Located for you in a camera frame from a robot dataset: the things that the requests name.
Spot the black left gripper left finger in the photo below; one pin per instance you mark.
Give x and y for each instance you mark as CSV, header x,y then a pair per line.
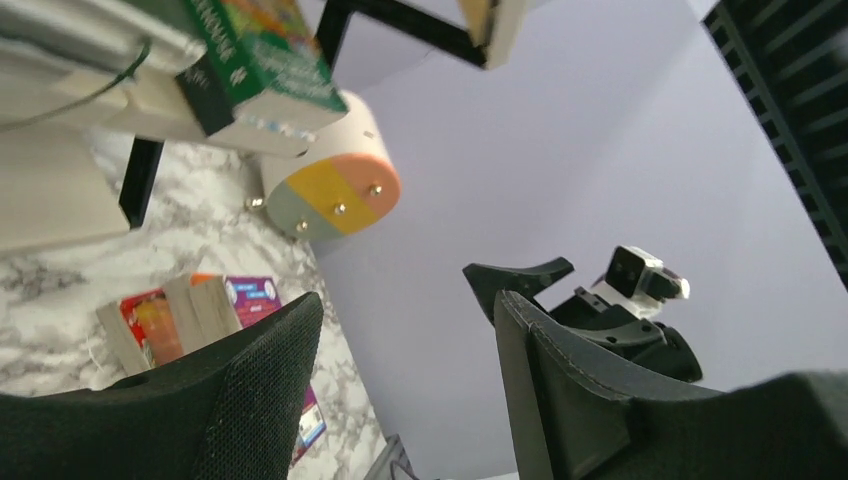
x,y
153,425

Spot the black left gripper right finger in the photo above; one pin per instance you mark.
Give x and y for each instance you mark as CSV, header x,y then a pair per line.
x,y
578,411

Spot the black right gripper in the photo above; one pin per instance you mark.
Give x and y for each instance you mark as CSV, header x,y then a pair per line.
x,y
651,345

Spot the purple cartoon cover book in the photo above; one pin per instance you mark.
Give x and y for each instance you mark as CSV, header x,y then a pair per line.
x,y
267,415

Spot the floral cover book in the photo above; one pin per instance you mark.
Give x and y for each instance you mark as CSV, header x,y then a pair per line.
x,y
255,134

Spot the green 104-storey treehouse book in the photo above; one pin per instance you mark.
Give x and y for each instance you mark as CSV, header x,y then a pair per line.
x,y
262,69

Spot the orange 78-storey treehouse book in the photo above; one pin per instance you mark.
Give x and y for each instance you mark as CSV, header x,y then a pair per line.
x,y
202,309

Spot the red spine book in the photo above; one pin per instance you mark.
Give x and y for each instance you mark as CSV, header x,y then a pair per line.
x,y
141,331

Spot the round drawer box orange yellow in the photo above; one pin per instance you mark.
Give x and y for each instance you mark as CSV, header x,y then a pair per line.
x,y
342,184

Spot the beige black three-tier shelf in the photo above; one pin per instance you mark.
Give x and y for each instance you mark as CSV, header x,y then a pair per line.
x,y
89,97

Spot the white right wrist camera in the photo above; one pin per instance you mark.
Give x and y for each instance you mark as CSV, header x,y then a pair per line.
x,y
639,282

